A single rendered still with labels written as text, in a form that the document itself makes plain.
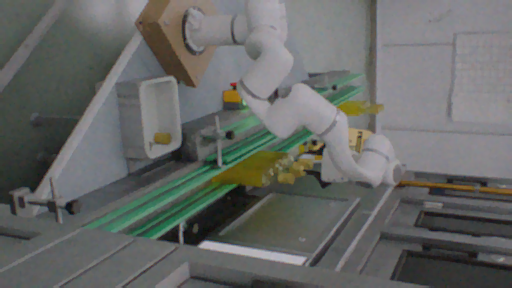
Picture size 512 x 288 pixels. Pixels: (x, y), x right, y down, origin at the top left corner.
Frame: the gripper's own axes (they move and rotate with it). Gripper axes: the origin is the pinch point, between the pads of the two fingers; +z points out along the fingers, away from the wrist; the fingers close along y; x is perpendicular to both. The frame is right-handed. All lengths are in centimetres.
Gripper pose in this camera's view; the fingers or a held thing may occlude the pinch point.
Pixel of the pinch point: (311, 162)
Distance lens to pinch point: 154.3
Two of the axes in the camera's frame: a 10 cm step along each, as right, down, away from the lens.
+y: 0.9, -10.0, -0.1
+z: -7.3, -0.7, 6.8
